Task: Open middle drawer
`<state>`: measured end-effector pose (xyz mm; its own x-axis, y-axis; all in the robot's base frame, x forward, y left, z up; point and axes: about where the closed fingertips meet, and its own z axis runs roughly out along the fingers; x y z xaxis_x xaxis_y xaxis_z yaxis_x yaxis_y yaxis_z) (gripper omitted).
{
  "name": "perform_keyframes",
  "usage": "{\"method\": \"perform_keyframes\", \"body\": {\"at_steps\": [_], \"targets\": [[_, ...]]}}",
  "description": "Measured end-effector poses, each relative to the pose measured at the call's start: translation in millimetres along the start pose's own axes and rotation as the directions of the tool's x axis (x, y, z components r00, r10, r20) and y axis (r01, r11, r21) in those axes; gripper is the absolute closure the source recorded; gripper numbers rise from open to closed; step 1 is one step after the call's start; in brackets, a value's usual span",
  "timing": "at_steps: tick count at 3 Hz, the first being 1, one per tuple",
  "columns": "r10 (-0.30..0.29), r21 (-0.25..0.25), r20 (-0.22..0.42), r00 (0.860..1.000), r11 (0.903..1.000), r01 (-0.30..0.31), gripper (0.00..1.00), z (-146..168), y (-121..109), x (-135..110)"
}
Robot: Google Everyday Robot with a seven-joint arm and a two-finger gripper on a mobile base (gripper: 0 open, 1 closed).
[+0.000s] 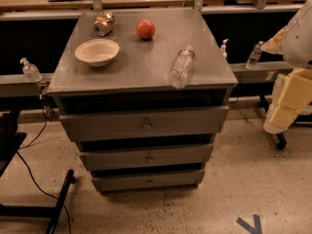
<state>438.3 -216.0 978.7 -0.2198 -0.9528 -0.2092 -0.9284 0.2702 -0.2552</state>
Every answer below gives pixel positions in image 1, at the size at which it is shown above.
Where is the white paper bowl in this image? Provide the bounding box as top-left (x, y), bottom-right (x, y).
top-left (75, 39), bottom-right (120, 67)

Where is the black table leg frame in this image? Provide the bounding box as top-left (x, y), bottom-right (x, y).
top-left (0, 132), bottom-right (75, 234)

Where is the grey drawer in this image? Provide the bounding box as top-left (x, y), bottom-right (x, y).
top-left (92, 170), bottom-right (205, 192)
top-left (60, 105), bottom-right (228, 141)
top-left (79, 144), bottom-right (214, 172)

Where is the hand sanitizer pump bottle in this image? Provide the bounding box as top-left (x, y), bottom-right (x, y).
top-left (19, 58), bottom-right (43, 82)

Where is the crushed gold soda can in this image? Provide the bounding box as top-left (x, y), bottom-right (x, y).
top-left (94, 11), bottom-right (115, 37)

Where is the black rolling stand leg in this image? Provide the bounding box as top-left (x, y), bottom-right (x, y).
top-left (258, 94), bottom-right (312, 151)

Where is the grey top drawer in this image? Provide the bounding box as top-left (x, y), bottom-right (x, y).
top-left (60, 105), bottom-right (228, 141)

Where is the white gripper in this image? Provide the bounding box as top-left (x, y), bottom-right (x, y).
top-left (263, 68), bottom-right (312, 133)

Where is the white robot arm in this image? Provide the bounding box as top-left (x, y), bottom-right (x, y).
top-left (263, 0), bottom-right (312, 134)

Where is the small white pump bottle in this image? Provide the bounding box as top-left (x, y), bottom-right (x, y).
top-left (220, 39), bottom-right (228, 58)

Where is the black floor cable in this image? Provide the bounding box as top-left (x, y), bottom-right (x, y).
top-left (16, 107), bottom-right (72, 234)

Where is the upright water bottle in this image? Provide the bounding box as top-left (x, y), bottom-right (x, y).
top-left (246, 41), bottom-right (264, 69)

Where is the grey metal rail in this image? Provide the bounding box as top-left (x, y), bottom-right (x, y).
top-left (0, 61), bottom-right (293, 98)

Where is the clear plastic water bottle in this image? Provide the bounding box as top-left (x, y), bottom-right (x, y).
top-left (169, 46), bottom-right (195, 89)

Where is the grey bottom drawer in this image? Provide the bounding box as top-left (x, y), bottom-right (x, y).
top-left (92, 170), bottom-right (205, 192)

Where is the grey three-drawer cabinet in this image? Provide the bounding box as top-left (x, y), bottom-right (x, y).
top-left (48, 9), bottom-right (237, 179)

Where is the red apple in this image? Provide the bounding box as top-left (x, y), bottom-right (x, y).
top-left (136, 19), bottom-right (155, 40)

